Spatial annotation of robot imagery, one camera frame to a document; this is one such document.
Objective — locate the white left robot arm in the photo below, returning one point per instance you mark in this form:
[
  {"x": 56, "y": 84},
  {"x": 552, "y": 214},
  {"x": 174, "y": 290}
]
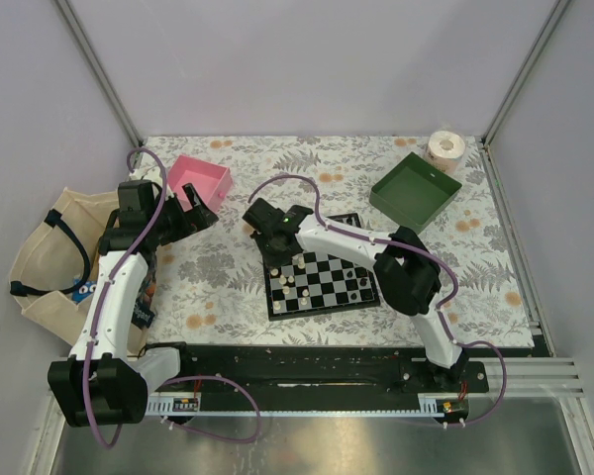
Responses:
[{"x": 97, "y": 384}]

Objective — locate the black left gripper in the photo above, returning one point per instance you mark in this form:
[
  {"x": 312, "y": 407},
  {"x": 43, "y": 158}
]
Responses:
[{"x": 198, "y": 218}]

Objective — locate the beige canvas tote bag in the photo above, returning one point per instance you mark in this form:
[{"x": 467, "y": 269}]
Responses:
[{"x": 49, "y": 261}]

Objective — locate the aluminium frame post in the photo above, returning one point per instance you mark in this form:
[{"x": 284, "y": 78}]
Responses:
[
  {"x": 77, "y": 31},
  {"x": 537, "y": 49}
]

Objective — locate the floral patterned table mat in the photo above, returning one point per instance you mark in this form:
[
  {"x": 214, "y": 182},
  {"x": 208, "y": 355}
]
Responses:
[{"x": 210, "y": 287}]

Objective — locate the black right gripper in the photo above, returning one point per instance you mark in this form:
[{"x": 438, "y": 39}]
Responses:
[{"x": 272, "y": 261}]

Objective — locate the black and white chessboard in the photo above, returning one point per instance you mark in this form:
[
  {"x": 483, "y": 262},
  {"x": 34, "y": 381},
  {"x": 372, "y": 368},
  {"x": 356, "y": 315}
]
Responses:
[{"x": 325, "y": 278}]

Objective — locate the green square tray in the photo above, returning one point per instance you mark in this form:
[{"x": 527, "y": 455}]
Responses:
[{"x": 413, "y": 193}]

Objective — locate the aluminium frame post right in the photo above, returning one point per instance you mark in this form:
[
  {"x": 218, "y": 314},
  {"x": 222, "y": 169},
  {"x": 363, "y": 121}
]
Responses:
[{"x": 537, "y": 49}]

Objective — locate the aluminium frame post left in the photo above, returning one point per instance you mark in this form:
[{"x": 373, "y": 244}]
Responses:
[{"x": 77, "y": 31}]

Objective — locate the toilet paper roll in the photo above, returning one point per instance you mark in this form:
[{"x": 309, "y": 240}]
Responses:
[{"x": 445, "y": 151}]

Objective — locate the blue printed package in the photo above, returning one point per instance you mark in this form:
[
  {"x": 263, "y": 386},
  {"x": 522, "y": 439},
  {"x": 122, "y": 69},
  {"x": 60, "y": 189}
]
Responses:
[{"x": 83, "y": 291}]

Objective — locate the white bishop chess piece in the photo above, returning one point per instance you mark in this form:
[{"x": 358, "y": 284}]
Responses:
[{"x": 304, "y": 298}]

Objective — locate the pink square tray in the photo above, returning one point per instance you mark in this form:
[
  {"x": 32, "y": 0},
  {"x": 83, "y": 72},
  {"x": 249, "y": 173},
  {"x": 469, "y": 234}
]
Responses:
[{"x": 210, "y": 180}]

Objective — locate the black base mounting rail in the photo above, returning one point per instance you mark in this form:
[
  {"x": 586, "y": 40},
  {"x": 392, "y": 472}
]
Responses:
[{"x": 303, "y": 381}]

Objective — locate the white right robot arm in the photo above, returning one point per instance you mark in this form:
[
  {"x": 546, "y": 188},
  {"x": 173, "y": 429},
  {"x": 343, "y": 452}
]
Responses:
[{"x": 407, "y": 275}]

